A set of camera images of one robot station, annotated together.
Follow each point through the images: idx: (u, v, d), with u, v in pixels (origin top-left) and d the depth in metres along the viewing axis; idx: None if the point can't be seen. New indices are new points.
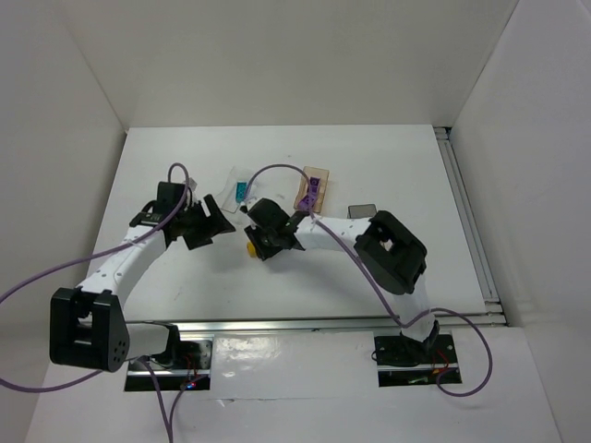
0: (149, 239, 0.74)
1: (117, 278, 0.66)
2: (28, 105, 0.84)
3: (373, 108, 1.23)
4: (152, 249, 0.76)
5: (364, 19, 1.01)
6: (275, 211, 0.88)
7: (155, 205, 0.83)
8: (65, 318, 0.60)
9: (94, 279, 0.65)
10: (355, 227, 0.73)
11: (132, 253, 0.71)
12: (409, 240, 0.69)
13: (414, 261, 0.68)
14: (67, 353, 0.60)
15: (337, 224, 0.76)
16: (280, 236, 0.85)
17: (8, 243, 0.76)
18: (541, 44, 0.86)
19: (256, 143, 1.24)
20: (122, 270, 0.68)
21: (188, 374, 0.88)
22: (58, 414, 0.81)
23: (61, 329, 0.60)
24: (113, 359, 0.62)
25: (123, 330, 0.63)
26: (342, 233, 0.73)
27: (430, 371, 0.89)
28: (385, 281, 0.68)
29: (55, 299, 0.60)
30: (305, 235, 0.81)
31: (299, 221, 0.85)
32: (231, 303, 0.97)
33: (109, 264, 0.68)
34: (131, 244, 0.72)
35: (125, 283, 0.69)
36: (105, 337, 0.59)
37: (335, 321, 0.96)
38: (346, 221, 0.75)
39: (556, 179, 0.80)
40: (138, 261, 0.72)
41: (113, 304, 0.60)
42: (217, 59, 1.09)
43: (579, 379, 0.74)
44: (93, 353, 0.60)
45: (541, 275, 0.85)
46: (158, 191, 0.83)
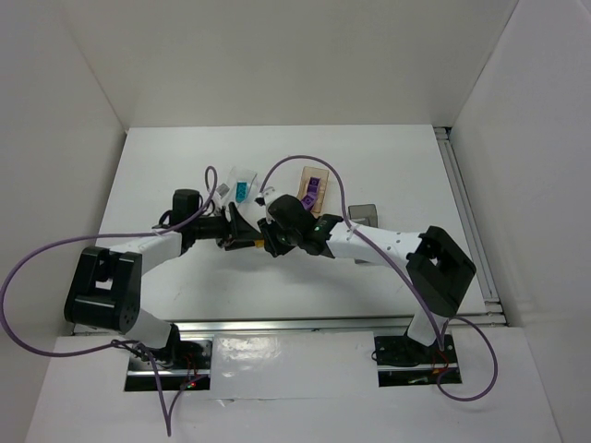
0: (169, 234, 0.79)
1: (141, 247, 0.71)
2: (27, 105, 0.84)
3: (374, 108, 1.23)
4: (172, 246, 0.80)
5: (364, 19, 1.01)
6: (302, 214, 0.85)
7: (172, 213, 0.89)
8: (88, 272, 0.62)
9: (121, 246, 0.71)
10: (404, 243, 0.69)
11: (155, 238, 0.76)
12: (461, 260, 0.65)
13: (464, 284, 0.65)
14: (78, 311, 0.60)
15: (381, 238, 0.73)
16: (307, 241, 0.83)
17: (9, 244, 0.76)
18: (541, 43, 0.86)
19: (256, 143, 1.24)
20: (146, 245, 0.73)
21: (187, 374, 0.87)
22: (58, 416, 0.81)
23: (80, 282, 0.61)
24: (123, 320, 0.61)
25: (137, 297, 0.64)
26: (388, 249, 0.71)
27: (430, 371, 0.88)
28: (432, 301, 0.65)
29: (85, 254, 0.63)
30: (338, 243, 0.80)
31: (330, 227, 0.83)
32: (232, 302, 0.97)
33: (135, 242, 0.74)
34: (155, 233, 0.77)
35: (146, 260, 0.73)
36: (123, 290, 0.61)
37: (335, 321, 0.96)
38: (392, 234, 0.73)
39: (556, 178, 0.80)
40: (159, 247, 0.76)
41: (137, 260, 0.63)
42: (217, 59, 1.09)
43: (579, 379, 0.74)
44: (107, 305, 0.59)
45: (541, 274, 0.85)
46: (173, 202, 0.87)
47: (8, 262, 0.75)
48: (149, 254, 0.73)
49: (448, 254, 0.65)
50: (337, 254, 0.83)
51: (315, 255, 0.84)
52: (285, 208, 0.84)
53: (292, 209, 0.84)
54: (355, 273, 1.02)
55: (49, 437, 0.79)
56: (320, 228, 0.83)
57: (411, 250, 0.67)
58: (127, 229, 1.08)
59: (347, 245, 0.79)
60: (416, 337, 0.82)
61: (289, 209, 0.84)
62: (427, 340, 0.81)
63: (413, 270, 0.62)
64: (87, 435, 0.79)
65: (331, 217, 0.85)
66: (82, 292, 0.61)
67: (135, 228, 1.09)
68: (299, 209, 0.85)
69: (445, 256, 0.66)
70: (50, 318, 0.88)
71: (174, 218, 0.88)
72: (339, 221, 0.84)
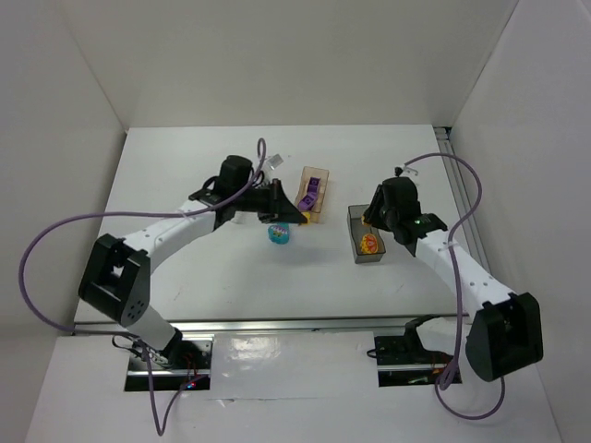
0: (199, 217, 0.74)
1: (156, 243, 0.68)
2: (26, 105, 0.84)
3: (374, 108, 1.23)
4: (199, 228, 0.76)
5: (363, 19, 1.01)
6: (412, 202, 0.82)
7: (217, 182, 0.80)
8: (101, 261, 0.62)
9: (137, 235, 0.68)
10: (488, 287, 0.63)
11: (179, 225, 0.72)
12: (533, 343, 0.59)
13: (519, 363, 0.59)
14: (88, 295, 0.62)
15: (472, 270, 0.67)
16: (400, 226, 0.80)
17: (9, 243, 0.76)
18: (541, 42, 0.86)
19: (256, 143, 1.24)
20: (162, 237, 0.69)
21: (188, 374, 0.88)
22: (57, 416, 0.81)
23: (92, 269, 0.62)
24: (126, 315, 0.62)
25: (143, 293, 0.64)
26: (470, 285, 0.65)
27: (430, 371, 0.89)
28: (476, 354, 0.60)
29: (99, 243, 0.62)
30: (428, 249, 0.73)
31: (433, 227, 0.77)
32: (231, 304, 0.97)
33: (154, 228, 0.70)
34: (182, 216, 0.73)
35: (162, 251, 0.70)
36: (127, 291, 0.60)
37: (333, 321, 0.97)
38: (484, 273, 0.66)
39: (557, 178, 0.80)
40: (182, 234, 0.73)
41: (144, 264, 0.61)
42: (217, 60, 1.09)
43: (580, 378, 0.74)
44: (114, 298, 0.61)
45: (541, 274, 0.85)
46: (221, 168, 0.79)
47: (7, 262, 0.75)
48: (168, 244, 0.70)
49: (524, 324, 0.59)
50: (419, 255, 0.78)
51: (400, 244, 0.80)
52: (399, 188, 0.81)
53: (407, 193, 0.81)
54: (355, 272, 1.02)
55: (49, 437, 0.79)
56: (420, 222, 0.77)
57: (490, 300, 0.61)
58: (128, 230, 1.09)
59: (435, 257, 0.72)
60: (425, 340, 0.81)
61: (401, 192, 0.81)
62: None
63: (479, 316, 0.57)
64: (87, 435, 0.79)
65: (437, 220, 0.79)
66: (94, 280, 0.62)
67: (135, 227, 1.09)
68: (412, 197, 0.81)
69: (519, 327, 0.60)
70: (49, 317, 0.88)
71: (218, 187, 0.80)
72: (443, 224, 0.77)
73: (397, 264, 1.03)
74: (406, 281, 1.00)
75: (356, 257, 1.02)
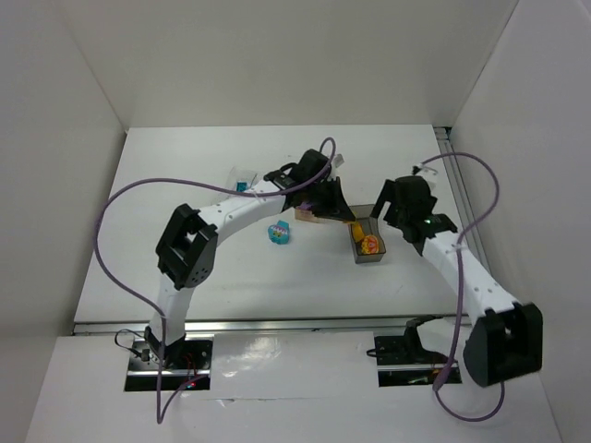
0: (270, 198, 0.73)
1: (227, 220, 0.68)
2: (26, 104, 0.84)
3: (375, 108, 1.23)
4: (269, 209, 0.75)
5: (363, 19, 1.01)
6: (426, 199, 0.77)
7: (295, 169, 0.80)
8: (177, 226, 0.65)
9: (211, 208, 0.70)
10: (493, 293, 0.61)
11: (252, 204, 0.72)
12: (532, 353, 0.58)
13: (516, 372, 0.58)
14: (163, 253, 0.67)
15: (477, 276, 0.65)
16: (409, 225, 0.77)
17: (9, 243, 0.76)
18: (541, 42, 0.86)
19: (256, 142, 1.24)
20: (234, 214, 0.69)
21: (188, 374, 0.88)
22: (57, 417, 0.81)
23: (171, 231, 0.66)
24: (190, 279, 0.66)
25: (210, 262, 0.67)
26: (475, 290, 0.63)
27: (430, 371, 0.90)
28: (475, 359, 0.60)
29: (178, 209, 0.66)
30: (435, 250, 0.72)
31: (442, 228, 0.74)
32: (231, 303, 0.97)
33: (228, 203, 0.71)
34: (254, 196, 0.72)
35: (230, 229, 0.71)
36: (195, 258, 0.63)
37: (336, 321, 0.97)
38: (490, 280, 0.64)
39: (556, 178, 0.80)
40: (251, 215, 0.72)
41: (211, 238, 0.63)
42: (218, 59, 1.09)
43: (579, 378, 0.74)
44: (183, 262, 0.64)
45: (541, 274, 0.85)
46: (301, 158, 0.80)
47: (7, 262, 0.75)
48: (236, 221, 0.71)
49: (526, 334, 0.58)
50: (425, 253, 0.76)
51: (407, 242, 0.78)
52: (412, 187, 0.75)
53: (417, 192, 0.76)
54: (355, 272, 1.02)
55: (48, 437, 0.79)
56: (431, 223, 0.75)
57: (493, 308, 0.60)
58: (128, 230, 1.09)
59: (441, 257, 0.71)
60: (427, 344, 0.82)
61: (414, 189, 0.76)
62: (429, 346, 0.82)
63: (480, 320, 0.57)
64: (87, 435, 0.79)
65: (447, 220, 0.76)
66: (169, 241, 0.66)
67: (137, 227, 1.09)
68: (425, 196, 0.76)
69: (521, 336, 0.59)
70: (48, 317, 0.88)
71: (295, 174, 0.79)
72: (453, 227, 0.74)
73: (398, 264, 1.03)
74: (406, 281, 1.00)
75: (356, 257, 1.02)
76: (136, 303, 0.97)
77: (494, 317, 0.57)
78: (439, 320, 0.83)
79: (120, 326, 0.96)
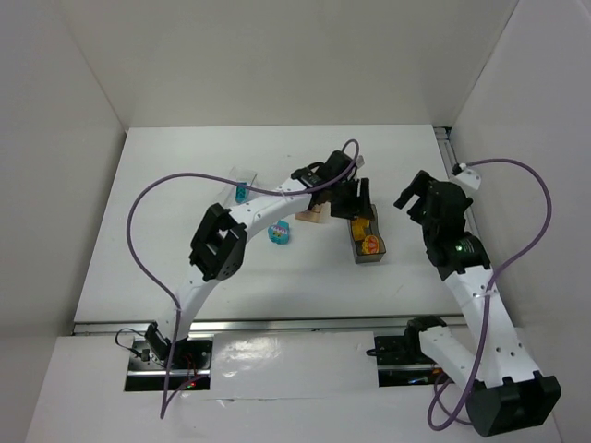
0: (296, 197, 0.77)
1: (256, 219, 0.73)
2: (26, 103, 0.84)
3: (375, 108, 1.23)
4: (295, 207, 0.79)
5: (364, 19, 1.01)
6: (456, 219, 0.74)
7: (321, 168, 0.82)
8: (209, 224, 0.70)
9: (242, 207, 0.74)
10: (514, 360, 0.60)
11: (280, 203, 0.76)
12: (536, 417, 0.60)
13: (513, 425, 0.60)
14: (198, 247, 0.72)
15: (501, 332, 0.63)
16: (437, 247, 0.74)
17: (9, 242, 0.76)
18: (541, 42, 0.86)
19: (256, 142, 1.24)
20: (262, 214, 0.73)
21: (188, 374, 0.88)
22: (57, 417, 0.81)
23: (204, 227, 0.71)
24: (222, 271, 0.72)
25: (240, 257, 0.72)
26: (497, 350, 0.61)
27: (430, 371, 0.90)
28: (476, 407, 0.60)
29: (211, 209, 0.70)
30: (462, 287, 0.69)
31: (471, 260, 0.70)
32: (231, 303, 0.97)
33: (258, 202, 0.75)
34: (282, 195, 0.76)
35: (259, 226, 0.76)
36: (226, 255, 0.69)
37: (336, 321, 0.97)
38: (514, 340, 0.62)
39: (557, 178, 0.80)
40: (278, 213, 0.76)
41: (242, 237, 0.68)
42: (218, 59, 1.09)
43: (579, 378, 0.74)
44: (216, 257, 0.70)
45: (541, 274, 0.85)
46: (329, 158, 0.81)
47: (7, 262, 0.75)
48: (265, 220, 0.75)
49: (538, 403, 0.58)
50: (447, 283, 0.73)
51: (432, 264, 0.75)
52: (445, 200, 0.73)
53: (449, 211, 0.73)
54: (355, 272, 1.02)
55: (48, 437, 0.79)
56: (464, 249, 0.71)
57: (511, 377, 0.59)
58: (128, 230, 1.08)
59: (465, 299, 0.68)
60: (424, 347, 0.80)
61: (447, 205, 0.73)
62: (426, 351, 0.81)
63: (497, 390, 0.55)
64: (87, 435, 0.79)
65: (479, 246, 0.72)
66: (202, 238, 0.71)
67: (137, 227, 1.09)
68: (459, 216, 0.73)
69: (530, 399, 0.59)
70: (48, 317, 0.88)
71: (321, 173, 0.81)
72: (485, 262, 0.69)
73: (398, 264, 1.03)
74: (407, 281, 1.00)
75: (356, 257, 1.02)
76: (136, 303, 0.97)
77: (512, 387, 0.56)
78: (441, 328, 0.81)
79: (120, 325, 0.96)
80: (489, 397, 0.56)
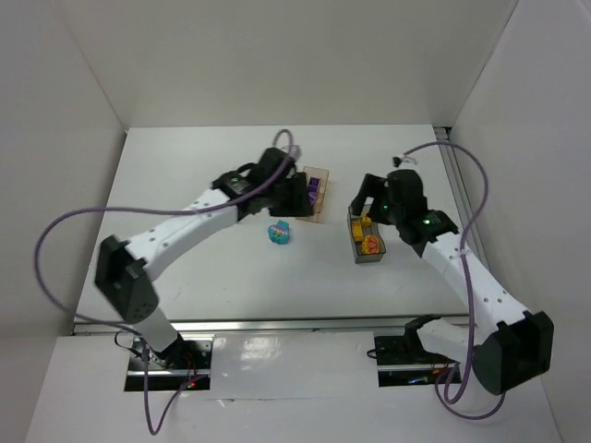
0: (215, 213, 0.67)
1: (160, 248, 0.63)
2: (27, 104, 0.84)
3: (375, 108, 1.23)
4: (216, 224, 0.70)
5: (363, 19, 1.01)
6: (418, 197, 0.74)
7: (253, 169, 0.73)
8: (105, 263, 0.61)
9: (143, 236, 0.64)
10: (503, 306, 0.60)
11: (190, 224, 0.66)
12: (541, 359, 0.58)
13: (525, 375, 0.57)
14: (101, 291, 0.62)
15: (485, 284, 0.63)
16: (407, 227, 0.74)
17: (9, 242, 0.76)
18: (541, 42, 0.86)
19: (255, 142, 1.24)
20: (169, 241, 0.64)
21: (187, 374, 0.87)
22: (57, 417, 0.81)
23: (101, 264, 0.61)
24: (131, 316, 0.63)
25: (151, 296, 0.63)
26: (485, 301, 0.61)
27: (430, 371, 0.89)
28: (486, 366, 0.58)
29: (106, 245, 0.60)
30: (437, 255, 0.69)
31: (441, 230, 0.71)
32: (230, 303, 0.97)
33: (162, 229, 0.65)
34: (195, 213, 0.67)
35: (169, 257, 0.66)
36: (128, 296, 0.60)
37: (335, 320, 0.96)
38: (498, 288, 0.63)
39: (557, 177, 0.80)
40: (192, 235, 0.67)
41: (139, 277, 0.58)
42: (217, 60, 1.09)
43: (579, 378, 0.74)
44: (118, 295, 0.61)
45: (541, 274, 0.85)
46: (263, 155, 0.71)
47: (8, 262, 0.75)
48: (174, 247, 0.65)
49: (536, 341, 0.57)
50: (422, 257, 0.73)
51: (406, 244, 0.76)
52: (404, 183, 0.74)
53: (412, 192, 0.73)
54: (355, 272, 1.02)
55: (48, 437, 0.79)
56: (431, 223, 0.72)
57: (506, 322, 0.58)
58: (127, 230, 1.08)
59: (444, 262, 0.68)
60: (423, 340, 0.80)
61: (407, 187, 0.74)
62: (428, 346, 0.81)
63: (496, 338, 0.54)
64: (87, 435, 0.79)
65: (446, 219, 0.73)
66: (102, 279, 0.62)
67: (137, 227, 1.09)
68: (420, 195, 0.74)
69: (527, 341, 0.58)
70: (48, 317, 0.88)
71: (254, 174, 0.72)
72: (453, 228, 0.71)
73: (397, 264, 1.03)
74: (406, 281, 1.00)
75: (356, 257, 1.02)
76: None
77: (509, 329, 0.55)
78: (436, 319, 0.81)
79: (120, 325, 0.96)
80: (488, 347, 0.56)
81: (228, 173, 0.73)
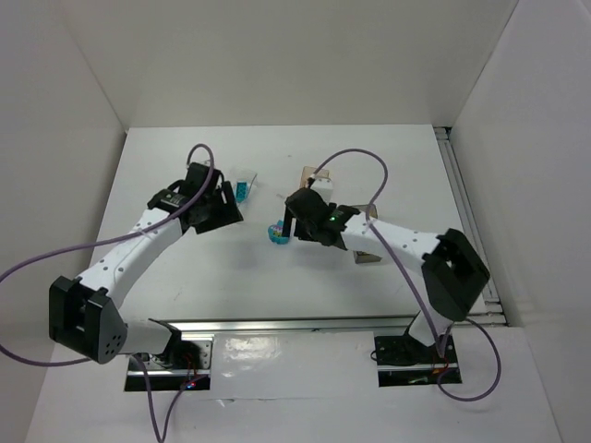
0: (161, 228, 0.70)
1: (116, 273, 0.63)
2: (27, 104, 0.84)
3: (375, 108, 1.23)
4: (164, 240, 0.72)
5: (363, 19, 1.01)
6: (318, 202, 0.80)
7: (183, 185, 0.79)
8: (60, 305, 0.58)
9: (95, 269, 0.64)
10: (418, 243, 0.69)
11: (142, 244, 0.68)
12: (476, 265, 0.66)
13: (475, 287, 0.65)
14: (63, 335, 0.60)
15: (395, 235, 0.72)
16: (321, 231, 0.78)
17: (9, 242, 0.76)
18: (541, 42, 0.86)
19: (256, 142, 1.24)
20: (124, 265, 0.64)
21: (187, 374, 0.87)
22: (57, 417, 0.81)
23: (57, 314, 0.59)
24: (103, 352, 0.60)
25: (119, 324, 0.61)
26: (404, 247, 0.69)
27: (430, 371, 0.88)
28: (442, 303, 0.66)
29: (54, 286, 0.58)
30: (352, 236, 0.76)
31: (346, 218, 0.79)
32: (230, 304, 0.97)
33: (114, 256, 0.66)
34: (142, 233, 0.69)
35: (126, 281, 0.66)
36: (95, 330, 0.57)
37: (335, 320, 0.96)
38: (408, 233, 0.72)
39: (557, 177, 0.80)
40: (145, 255, 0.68)
41: (104, 305, 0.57)
42: (217, 60, 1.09)
43: (579, 378, 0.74)
44: (85, 337, 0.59)
45: (540, 274, 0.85)
46: (187, 171, 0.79)
47: (7, 261, 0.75)
48: (132, 269, 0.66)
49: (462, 254, 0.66)
50: (350, 247, 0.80)
51: (329, 245, 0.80)
52: (298, 198, 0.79)
53: (307, 200, 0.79)
54: (355, 272, 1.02)
55: (48, 437, 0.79)
56: (336, 219, 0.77)
57: (427, 251, 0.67)
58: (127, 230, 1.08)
59: (362, 239, 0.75)
60: (418, 336, 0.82)
61: (303, 199, 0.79)
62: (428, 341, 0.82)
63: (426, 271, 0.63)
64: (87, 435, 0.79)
65: (346, 208, 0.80)
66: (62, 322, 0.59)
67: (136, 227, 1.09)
68: (316, 199, 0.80)
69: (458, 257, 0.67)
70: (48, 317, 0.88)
71: (186, 189, 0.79)
72: (355, 211, 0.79)
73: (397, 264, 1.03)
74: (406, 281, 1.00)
75: (356, 257, 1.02)
76: (135, 303, 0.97)
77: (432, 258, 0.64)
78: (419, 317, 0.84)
79: None
80: (435, 283, 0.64)
81: (161, 190, 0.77)
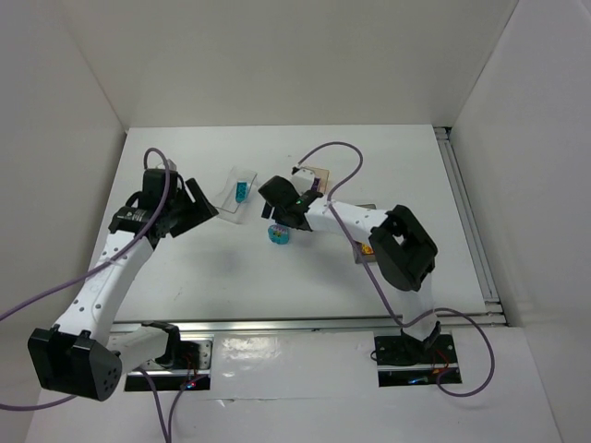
0: (129, 252, 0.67)
1: (95, 311, 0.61)
2: (27, 105, 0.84)
3: (374, 108, 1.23)
4: (138, 261, 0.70)
5: (363, 19, 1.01)
6: (287, 190, 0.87)
7: (142, 196, 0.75)
8: (44, 358, 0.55)
9: (70, 312, 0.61)
10: (370, 218, 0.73)
11: (113, 272, 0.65)
12: (423, 239, 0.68)
13: (424, 260, 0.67)
14: (55, 383, 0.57)
15: (351, 213, 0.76)
16: (288, 214, 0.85)
17: (8, 242, 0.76)
18: (541, 43, 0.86)
19: (255, 142, 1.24)
20: (101, 301, 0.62)
21: (188, 374, 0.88)
22: (57, 418, 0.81)
23: (42, 365, 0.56)
24: (102, 389, 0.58)
25: (113, 358, 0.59)
26: (357, 223, 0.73)
27: (430, 371, 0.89)
28: (394, 276, 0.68)
29: (33, 341, 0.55)
30: (314, 216, 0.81)
31: (310, 201, 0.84)
32: (230, 304, 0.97)
33: (88, 292, 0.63)
34: (111, 261, 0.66)
35: (109, 316, 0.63)
36: (89, 373, 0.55)
37: (335, 320, 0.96)
38: (362, 210, 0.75)
39: (557, 178, 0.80)
40: (119, 283, 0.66)
41: (92, 348, 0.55)
42: (217, 60, 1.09)
43: (579, 378, 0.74)
44: (79, 380, 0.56)
45: (540, 274, 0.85)
46: (143, 181, 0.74)
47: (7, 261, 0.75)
48: (110, 302, 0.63)
49: (409, 230, 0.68)
50: (315, 228, 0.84)
51: (295, 228, 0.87)
52: (269, 185, 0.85)
53: (277, 186, 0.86)
54: (355, 272, 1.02)
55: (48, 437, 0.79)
56: (302, 202, 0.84)
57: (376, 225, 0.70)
58: None
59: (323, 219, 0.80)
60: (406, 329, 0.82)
61: (271, 185, 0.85)
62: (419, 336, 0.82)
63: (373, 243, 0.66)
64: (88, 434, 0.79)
65: (314, 193, 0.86)
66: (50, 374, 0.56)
67: None
68: (285, 187, 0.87)
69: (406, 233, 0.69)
70: (48, 317, 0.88)
71: (145, 200, 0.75)
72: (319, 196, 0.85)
73: None
74: None
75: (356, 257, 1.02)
76: (135, 303, 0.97)
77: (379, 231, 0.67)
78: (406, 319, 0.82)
79: (118, 325, 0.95)
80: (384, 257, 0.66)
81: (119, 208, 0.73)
